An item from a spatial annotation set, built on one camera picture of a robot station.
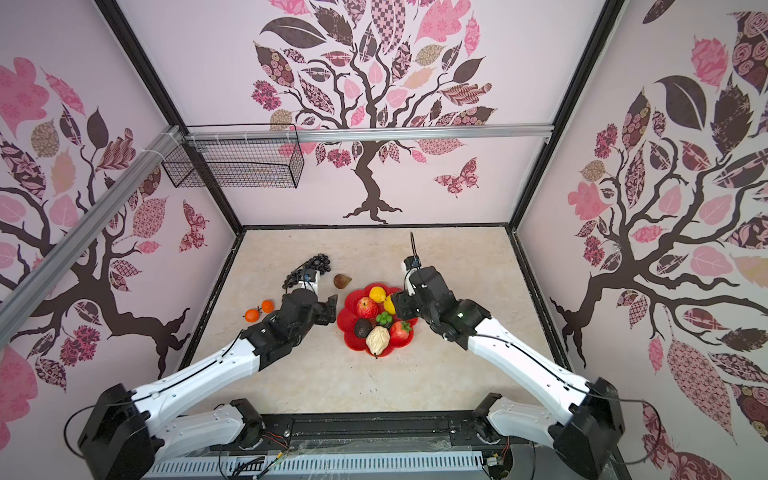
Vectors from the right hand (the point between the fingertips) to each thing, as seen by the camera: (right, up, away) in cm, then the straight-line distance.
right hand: (400, 291), depth 77 cm
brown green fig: (-20, 0, +24) cm, 31 cm away
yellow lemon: (-7, -3, +16) cm, 18 cm away
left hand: (-21, -3, +5) cm, 22 cm away
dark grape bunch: (-28, +7, +27) cm, 39 cm away
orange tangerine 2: (-47, -10, +17) cm, 51 cm away
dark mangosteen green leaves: (-4, -10, +11) cm, 15 cm away
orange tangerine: (-43, -7, +18) cm, 47 cm away
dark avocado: (-11, -12, +9) cm, 18 cm away
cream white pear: (-6, -15, +6) cm, 17 cm away
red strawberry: (+1, -12, +9) cm, 15 cm away
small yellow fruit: (-3, -6, +15) cm, 17 cm away
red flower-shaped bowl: (-16, -10, +14) cm, 23 cm away
